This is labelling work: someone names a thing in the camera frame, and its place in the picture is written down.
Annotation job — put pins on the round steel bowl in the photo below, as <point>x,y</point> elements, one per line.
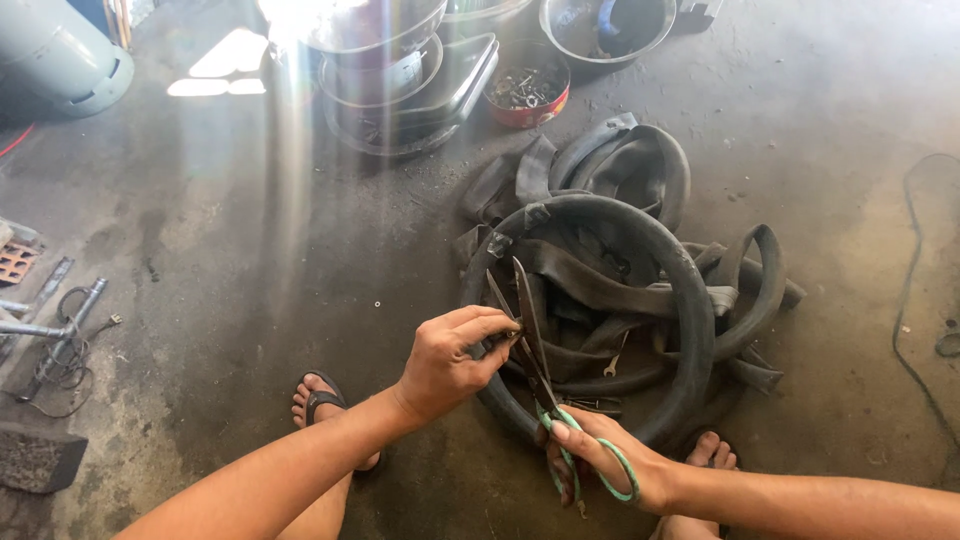
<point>577,45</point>

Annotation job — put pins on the grey metal pipe tool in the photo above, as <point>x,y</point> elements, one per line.
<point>67,326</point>

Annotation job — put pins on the person's right foot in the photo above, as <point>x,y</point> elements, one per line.
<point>712,451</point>

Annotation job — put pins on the person's foot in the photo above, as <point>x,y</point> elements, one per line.
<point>311,397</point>
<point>712,451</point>

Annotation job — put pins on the person's right leg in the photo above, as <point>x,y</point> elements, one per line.
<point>686,529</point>

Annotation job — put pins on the red bowl of bolts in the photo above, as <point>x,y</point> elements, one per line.
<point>529,105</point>

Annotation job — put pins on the small steel wrench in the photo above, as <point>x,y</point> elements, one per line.
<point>616,358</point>

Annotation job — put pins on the person's left leg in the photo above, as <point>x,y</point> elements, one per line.
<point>319,510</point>

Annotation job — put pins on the black left sandal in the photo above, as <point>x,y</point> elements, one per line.
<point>326,401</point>

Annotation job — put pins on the person's left foot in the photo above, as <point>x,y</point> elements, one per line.
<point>311,397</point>

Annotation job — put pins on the person's left hand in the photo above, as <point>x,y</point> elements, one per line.
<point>439,367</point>

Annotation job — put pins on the pale green gas cylinder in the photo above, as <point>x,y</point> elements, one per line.
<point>52,52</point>

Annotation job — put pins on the round black rubber tube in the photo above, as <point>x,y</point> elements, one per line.
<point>694,322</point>

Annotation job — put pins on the flat metal bar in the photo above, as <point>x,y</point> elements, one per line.
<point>54,283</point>

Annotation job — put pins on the grey stone block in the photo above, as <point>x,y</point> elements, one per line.
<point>37,457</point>

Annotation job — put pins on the person's right hand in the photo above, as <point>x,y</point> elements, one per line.
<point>626,465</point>

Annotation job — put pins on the heap of black rubber tubes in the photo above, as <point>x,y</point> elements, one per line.
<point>645,165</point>

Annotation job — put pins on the orange perforated brick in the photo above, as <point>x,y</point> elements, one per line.
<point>15,262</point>

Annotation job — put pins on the stack of metal basins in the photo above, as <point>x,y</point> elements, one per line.
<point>405,90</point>

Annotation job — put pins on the person's leg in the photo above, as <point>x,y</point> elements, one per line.
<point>686,529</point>
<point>319,510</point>

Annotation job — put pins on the dark metal hand tool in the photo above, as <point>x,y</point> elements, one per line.
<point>592,405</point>

